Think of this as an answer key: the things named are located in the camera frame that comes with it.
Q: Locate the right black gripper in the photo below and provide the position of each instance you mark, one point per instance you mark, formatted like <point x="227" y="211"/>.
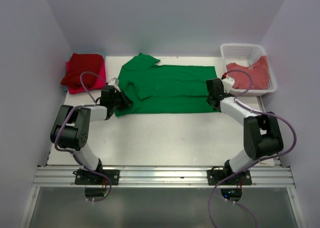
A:
<point x="207" y="100"/>

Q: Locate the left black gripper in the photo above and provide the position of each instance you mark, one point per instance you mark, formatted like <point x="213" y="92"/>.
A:
<point x="126" y="102"/>

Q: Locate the green t shirt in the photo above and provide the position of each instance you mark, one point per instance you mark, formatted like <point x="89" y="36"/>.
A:
<point x="163" y="88"/>

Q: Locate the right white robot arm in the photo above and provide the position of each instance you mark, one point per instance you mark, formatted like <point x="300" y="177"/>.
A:
<point x="261" y="133"/>

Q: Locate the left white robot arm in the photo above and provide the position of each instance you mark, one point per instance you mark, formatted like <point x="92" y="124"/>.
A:
<point x="70" y="130"/>

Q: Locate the pink folded shirt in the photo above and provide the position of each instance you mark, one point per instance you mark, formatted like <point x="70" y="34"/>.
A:
<point x="91" y="81"/>

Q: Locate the white plastic basket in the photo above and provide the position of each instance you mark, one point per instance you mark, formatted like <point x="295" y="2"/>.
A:
<point x="244" y="59"/>

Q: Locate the dark red folded shirt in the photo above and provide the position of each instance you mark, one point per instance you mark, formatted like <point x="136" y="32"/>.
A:
<point x="78" y="64"/>

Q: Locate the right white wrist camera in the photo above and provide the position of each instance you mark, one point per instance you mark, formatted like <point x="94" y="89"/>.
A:
<point x="227" y="82"/>

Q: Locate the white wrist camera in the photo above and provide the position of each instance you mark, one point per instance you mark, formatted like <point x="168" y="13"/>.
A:
<point x="113" y="82"/>
<point x="227" y="82"/>

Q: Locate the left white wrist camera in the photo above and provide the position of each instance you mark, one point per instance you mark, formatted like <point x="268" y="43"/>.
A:
<point x="113" y="82"/>

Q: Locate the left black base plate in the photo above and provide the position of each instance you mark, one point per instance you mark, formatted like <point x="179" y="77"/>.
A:
<point x="83" y="177"/>

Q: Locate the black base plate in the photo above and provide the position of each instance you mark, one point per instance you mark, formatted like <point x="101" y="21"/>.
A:
<point x="227" y="178"/>
<point x="83" y="177"/>

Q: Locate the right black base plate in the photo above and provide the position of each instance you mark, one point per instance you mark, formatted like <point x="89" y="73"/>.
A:
<point x="227" y="178"/>

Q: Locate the aluminium mounting rail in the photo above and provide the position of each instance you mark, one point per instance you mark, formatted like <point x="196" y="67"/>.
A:
<point x="267" y="174"/>

